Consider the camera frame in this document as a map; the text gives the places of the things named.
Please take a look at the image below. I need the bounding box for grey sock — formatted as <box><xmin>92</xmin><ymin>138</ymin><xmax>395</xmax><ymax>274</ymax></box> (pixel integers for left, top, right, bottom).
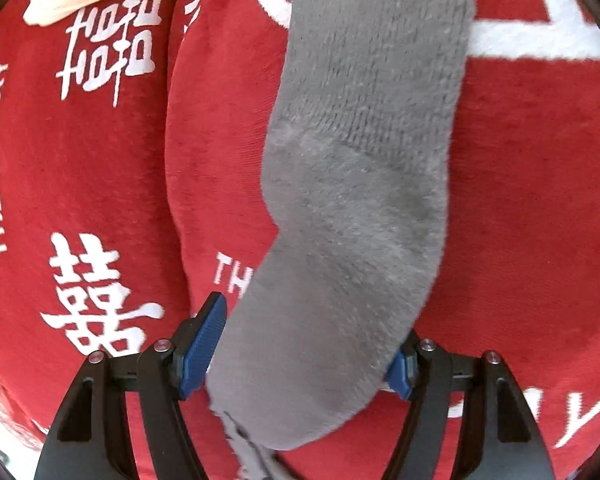
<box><xmin>205</xmin><ymin>0</ymin><xmax>477</xmax><ymax>480</ymax></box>

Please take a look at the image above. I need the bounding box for red printed blanket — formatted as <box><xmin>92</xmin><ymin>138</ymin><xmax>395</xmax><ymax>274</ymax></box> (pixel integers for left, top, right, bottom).
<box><xmin>0</xmin><ymin>0</ymin><xmax>600</xmax><ymax>480</ymax></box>

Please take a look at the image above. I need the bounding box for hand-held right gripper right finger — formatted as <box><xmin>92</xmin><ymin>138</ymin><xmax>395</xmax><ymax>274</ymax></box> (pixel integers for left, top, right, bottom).
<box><xmin>383</xmin><ymin>337</ymin><xmax>556</xmax><ymax>480</ymax></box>

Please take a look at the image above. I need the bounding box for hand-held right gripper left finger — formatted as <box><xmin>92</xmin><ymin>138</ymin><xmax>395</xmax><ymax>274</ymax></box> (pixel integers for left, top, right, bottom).
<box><xmin>34</xmin><ymin>291</ymin><xmax>228</xmax><ymax>480</ymax></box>

